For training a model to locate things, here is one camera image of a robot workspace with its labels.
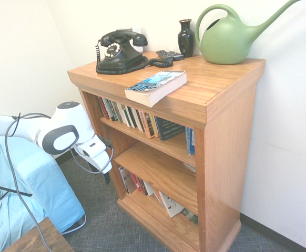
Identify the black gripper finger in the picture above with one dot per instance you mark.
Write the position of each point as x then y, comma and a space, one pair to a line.
107, 179

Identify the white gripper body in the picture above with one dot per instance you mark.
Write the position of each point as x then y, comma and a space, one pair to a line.
96, 157

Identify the blue Greg Bear paperback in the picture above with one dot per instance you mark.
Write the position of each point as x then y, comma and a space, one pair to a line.
155, 84

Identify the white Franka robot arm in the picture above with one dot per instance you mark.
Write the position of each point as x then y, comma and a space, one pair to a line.
66, 118

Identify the grey and white book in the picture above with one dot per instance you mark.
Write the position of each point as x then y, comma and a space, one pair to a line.
126, 179

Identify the red thin book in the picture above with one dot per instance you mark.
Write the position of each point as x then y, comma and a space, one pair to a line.
136, 183

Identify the maroon book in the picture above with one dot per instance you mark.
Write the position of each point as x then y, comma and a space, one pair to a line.
103, 109

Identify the black and green book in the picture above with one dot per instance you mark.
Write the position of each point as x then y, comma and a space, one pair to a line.
128, 118

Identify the orange book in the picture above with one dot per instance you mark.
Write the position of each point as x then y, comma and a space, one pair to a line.
147, 126

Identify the light blue cloth cover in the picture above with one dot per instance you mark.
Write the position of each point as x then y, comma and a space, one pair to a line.
37, 183

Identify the yellow book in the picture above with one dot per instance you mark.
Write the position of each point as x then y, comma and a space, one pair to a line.
154, 127

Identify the white book with red print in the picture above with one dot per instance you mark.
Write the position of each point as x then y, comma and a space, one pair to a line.
172, 206

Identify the navy hardcover book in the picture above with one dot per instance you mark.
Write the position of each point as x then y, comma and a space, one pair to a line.
168, 128

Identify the loose white papers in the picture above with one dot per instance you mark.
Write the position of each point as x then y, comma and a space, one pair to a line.
190, 167

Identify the dark wooden table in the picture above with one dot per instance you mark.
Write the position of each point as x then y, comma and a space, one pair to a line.
42, 239

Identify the black metal stand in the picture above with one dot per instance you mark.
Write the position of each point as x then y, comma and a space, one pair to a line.
11, 189

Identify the bright blue book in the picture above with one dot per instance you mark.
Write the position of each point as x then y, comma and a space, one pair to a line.
190, 141

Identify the dark green photo book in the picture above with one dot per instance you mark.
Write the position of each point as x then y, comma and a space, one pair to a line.
191, 216

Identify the black rotary telephone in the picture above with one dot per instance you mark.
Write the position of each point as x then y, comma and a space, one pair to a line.
121, 56

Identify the black remote control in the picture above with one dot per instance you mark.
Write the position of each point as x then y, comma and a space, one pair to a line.
168, 54

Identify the wooden bookshelf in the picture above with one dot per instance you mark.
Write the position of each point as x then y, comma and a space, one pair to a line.
229, 147

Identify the black glossy vase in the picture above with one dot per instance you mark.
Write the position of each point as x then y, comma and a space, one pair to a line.
185, 39

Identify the green plastic watering can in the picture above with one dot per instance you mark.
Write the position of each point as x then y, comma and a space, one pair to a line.
226, 44

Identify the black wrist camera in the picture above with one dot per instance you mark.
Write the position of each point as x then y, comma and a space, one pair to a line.
107, 144

